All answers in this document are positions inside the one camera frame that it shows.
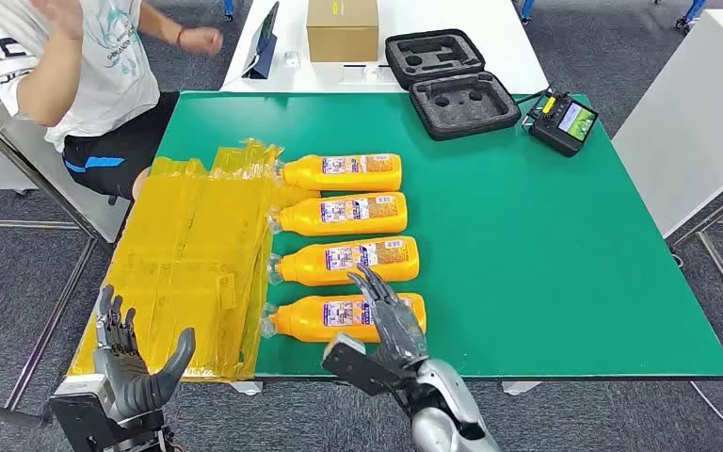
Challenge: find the person's left hand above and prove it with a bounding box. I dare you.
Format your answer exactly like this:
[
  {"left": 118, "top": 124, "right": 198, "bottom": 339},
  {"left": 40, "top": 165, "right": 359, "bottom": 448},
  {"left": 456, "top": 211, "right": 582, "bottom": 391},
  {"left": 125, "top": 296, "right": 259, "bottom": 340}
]
[{"left": 177, "top": 25, "right": 226, "bottom": 57}]

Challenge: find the person's right hand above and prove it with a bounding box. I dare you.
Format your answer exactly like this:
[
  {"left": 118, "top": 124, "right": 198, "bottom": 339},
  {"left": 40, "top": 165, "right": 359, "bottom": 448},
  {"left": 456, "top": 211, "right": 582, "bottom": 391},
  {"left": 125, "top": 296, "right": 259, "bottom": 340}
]
[{"left": 29, "top": 0, "right": 85, "bottom": 41}]

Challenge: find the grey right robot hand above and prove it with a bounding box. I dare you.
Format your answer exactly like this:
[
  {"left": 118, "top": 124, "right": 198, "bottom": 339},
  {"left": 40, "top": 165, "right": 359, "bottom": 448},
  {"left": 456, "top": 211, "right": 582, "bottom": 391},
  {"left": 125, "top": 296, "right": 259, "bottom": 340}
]
[{"left": 346, "top": 264, "right": 430, "bottom": 370}]

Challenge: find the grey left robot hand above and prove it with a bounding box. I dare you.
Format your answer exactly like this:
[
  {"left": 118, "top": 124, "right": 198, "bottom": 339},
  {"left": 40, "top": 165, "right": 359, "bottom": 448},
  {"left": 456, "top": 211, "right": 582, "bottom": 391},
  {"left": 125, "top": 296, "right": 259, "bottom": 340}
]
[{"left": 91, "top": 284, "right": 197, "bottom": 424}]

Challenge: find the orange detergent bottle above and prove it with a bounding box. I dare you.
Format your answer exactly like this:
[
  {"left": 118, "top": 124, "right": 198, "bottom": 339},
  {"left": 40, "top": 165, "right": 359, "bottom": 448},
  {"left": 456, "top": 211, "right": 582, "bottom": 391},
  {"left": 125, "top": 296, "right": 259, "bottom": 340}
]
[
  {"left": 266, "top": 191, "right": 409, "bottom": 237},
  {"left": 266, "top": 235, "right": 421, "bottom": 287},
  {"left": 274, "top": 153, "right": 403, "bottom": 193},
  {"left": 259, "top": 292, "right": 428, "bottom": 345}
]

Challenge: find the tablet in blue cover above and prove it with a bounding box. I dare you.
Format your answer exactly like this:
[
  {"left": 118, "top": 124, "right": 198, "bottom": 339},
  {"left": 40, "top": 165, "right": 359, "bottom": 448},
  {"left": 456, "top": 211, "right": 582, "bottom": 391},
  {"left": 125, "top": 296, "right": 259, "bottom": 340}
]
[{"left": 241, "top": 1, "right": 281, "bottom": 80}]

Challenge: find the person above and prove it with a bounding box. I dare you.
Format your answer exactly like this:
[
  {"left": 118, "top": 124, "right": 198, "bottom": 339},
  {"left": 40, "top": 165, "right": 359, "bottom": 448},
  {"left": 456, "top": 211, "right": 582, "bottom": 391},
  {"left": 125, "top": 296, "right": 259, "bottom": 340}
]
[{"left": 0, "top": 0, "right": 226, "bottom": 202}]

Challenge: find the yellow plastic sheet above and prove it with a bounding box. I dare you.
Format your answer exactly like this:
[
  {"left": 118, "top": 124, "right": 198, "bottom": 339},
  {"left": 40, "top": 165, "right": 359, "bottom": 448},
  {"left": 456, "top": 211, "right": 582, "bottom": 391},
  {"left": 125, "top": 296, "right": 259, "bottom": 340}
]
[{"left": 67, "top": 137, "right": 322, "bottom": 383}]

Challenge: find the closed cardboard box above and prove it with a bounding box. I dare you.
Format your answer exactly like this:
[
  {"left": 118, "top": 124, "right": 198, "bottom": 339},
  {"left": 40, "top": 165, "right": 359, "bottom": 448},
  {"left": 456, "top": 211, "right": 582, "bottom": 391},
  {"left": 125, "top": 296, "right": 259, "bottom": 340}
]
[{"left": 305, "top": 0, "right": 380, "bottom": 64}]

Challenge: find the green table mat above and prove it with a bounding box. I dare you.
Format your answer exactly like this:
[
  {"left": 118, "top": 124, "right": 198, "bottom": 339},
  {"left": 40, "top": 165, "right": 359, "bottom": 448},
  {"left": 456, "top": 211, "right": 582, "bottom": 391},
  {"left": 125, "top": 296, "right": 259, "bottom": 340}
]
[{"left": 152, "top": 91, "right": 723, "bottom": 381}]

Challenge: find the white paper packet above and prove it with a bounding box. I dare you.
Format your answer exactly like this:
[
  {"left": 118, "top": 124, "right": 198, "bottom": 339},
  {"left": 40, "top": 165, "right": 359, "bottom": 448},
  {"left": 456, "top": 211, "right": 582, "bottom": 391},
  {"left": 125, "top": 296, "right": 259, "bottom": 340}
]
[{"left": 339, "top": 63, "right": 397, "bottom": 86}]

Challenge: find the open black foam case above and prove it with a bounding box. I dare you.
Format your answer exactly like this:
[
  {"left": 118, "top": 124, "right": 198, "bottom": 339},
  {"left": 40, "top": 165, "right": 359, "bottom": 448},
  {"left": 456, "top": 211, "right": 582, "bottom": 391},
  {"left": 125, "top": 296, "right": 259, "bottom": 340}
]
[{"left": 384, "top": 28, "right": 522, "bottom": 142}]

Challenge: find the black remote controller with screen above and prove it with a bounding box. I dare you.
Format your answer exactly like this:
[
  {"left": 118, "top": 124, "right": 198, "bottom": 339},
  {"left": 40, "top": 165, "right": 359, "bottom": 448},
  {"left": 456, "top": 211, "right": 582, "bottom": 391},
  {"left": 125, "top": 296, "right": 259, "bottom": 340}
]
[{"left": 526, "top": 89, "right": 600, "bottom": 158}]

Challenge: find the white table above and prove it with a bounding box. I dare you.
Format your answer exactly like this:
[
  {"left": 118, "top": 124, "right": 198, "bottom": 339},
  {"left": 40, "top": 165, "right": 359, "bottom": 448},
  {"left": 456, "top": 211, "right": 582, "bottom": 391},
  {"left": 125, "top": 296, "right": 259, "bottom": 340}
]
[
  {"left": 610, "top": 8, "right": 723, "bottom": 240},
  {"left": 219, "top": 0, "right": 550, "bottom": 96}
]

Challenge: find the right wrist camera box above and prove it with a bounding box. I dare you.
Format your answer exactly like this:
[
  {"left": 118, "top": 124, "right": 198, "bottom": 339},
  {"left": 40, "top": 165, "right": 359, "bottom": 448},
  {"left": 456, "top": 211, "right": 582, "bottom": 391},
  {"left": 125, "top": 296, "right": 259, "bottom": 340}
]
[{"left": 321, "top": 331, "right": 400, "bottom": 398}]

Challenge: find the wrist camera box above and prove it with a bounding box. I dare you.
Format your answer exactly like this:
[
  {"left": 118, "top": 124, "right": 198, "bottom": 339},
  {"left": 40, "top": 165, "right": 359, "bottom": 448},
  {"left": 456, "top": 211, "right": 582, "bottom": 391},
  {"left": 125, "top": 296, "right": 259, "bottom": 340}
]
[
  {"left": 49, "top": 373, "right": 127, "bottom": 452},
  {"left": 321, "top": 331, "right": 400, "bottom": 398}
]

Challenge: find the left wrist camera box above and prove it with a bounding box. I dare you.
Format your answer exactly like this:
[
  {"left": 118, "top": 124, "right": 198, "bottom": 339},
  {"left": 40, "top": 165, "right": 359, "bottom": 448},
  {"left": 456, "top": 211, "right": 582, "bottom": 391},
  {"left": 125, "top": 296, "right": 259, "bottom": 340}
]
[{"left": 49, "top": 373, "right": 127, "bottom": 452}]

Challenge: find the blue wheeled frame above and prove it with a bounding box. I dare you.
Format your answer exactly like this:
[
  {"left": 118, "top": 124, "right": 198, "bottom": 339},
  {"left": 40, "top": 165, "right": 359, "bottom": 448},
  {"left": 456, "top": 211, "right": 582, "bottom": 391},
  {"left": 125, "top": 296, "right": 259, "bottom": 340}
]
[{"left": 675, "top": 0, "right": 709, "bottom": 34}]

